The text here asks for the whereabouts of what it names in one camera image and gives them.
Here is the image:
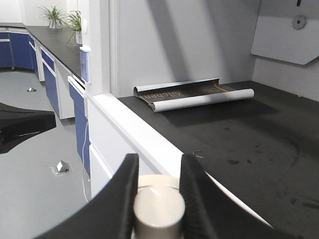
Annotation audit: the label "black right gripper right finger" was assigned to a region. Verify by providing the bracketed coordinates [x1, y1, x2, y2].
[179, 154, 293, 239]

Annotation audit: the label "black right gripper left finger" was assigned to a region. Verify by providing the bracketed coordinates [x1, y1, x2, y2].
[37, 153, 139, 239]

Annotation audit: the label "glass jar with cream lid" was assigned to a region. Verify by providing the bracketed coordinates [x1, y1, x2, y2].
[131, 174, 185, 239]

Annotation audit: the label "small metal hex key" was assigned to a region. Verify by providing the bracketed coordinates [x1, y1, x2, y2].
[192, 150, 204, 159]

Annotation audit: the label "floor socket box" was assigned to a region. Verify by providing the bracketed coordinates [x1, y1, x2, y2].
[26, 87, 37, 92]
[52, 160, 72, 175]

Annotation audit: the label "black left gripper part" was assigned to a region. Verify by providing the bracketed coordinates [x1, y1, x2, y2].
[0, 103, 56, 154]

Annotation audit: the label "blue lab bench cabinets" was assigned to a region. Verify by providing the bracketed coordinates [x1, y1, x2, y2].
[0, 23, 90, 172]

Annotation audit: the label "potted green plant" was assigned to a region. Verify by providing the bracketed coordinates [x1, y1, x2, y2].
[38, 5, 66, 29]
[64, 10, 82, 45]

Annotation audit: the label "white baffle panel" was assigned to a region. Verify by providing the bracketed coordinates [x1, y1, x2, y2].
[251, 0, 319, 65]

